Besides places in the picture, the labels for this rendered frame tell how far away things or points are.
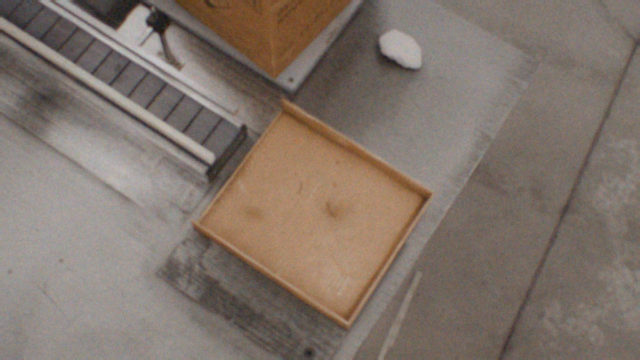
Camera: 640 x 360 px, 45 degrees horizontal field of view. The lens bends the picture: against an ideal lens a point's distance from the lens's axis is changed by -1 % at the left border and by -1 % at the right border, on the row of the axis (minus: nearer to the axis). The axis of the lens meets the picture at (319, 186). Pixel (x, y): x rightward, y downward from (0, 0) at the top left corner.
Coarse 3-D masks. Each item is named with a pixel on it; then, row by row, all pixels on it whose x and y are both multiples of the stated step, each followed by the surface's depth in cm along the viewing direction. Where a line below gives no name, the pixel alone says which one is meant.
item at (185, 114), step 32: (0, 0) 134; (32, 0) 134; (32, 32) 132; (64, 32) 132; (96, 64) 130; (128, 64) 131; (128, 96) 129; (160, 96) 129; (192, 128) 127; (224, 128) 127
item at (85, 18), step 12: (60, 0) 125; (72, 12) 124; (84, 12) 124; (96, 24) 124; (108, 36) 124; (120, 36) 123; (132, 48) 122; (144, 60) 123; (156, 60) 122; (168, 72) 121; (180, 72) 121; (192, 84) 120; (204, 96) 120; (216, 96) 120; (228, 108) 119
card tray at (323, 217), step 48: (288, 144) 131; (336, 144) 132; (240, 192) 128; (288, 192) 128; (336, 192) 129; (384, 192) 129; (432, 192) 125; (240, 240) 125; (288, 240) 126; (336, 240) 126; (384, 240) 126; (288, 288) 121; (336, 288) 123
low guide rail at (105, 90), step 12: (0, 24) 129; (12, 24) 129; (24, 36) 128; (36, 48) 128; (48, 48) 127; (60, 60) 127; (72, 72) 127; (84, 72) 126; (96, 84) 125; (108, 96) 126; (120, 96) 125; (132, 108) 124; (144, 120) 125; (156, 120) 123; (168, 132) 123; (192, 144) 122; (204, 156) 122
